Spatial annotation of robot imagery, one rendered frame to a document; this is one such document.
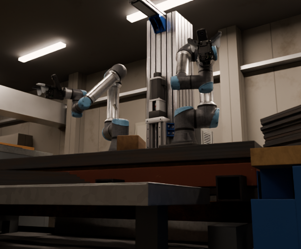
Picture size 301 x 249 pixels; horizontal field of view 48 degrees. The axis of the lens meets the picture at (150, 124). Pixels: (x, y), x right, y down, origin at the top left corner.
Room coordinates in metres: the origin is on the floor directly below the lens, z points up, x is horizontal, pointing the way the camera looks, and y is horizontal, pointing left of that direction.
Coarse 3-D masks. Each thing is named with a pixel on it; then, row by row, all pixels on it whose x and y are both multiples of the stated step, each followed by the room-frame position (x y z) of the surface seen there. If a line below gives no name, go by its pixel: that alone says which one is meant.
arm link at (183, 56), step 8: (184, 48) 1.91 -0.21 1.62; (176, 56) 1.92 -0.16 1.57; (184, 56) 1.86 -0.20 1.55; (176, 64) 1.84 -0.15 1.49; (184, 64) 1.79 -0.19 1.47; (176, 72) 1.75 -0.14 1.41; (184, 72) 1.73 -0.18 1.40; (176, 80) 1.68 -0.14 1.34; (184, 80) 1.68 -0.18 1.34; (176, 88) 1.71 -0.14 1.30; (184, 88) 1.71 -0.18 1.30
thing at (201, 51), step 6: (198, 42) 1.50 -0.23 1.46; (204, 42) 1.49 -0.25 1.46; (198, 48) 1.52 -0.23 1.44; (204, 48) 1.49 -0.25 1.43; (210, 48) 1.48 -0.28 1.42; (198, 54) 1.53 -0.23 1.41; (204, 54) 1.49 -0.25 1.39; (210, 54) 1.49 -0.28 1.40; (204, 60) 1.54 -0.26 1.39; (210, 60) 1.54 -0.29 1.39
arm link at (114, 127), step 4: (112, 120) 2.24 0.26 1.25; (116, 120) 2.21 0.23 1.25; (120, 120) 2.21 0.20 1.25; (124, 120) 2.22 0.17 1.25; (112, 124) 2.24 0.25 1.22; (116, 124) 2.21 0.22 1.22; (120, 124) 2.20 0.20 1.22; (124, 124) 2.21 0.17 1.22; (128, 124) 2.24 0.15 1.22; (108, 128) 2.30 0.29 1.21; (112, 128) 2.24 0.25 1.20; (116, 128) 2.21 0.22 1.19; (120, 128) 2.21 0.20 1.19; (124, 128) 2.22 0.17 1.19; (128, 128) 2.25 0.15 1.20; (112, 132) 2.23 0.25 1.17; (116, 132) 2.21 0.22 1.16; (120, 132) 2.21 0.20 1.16; (124, 132) 2.22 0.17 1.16; (128, 132) 2.25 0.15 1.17; (112, 136) 2.23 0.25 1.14
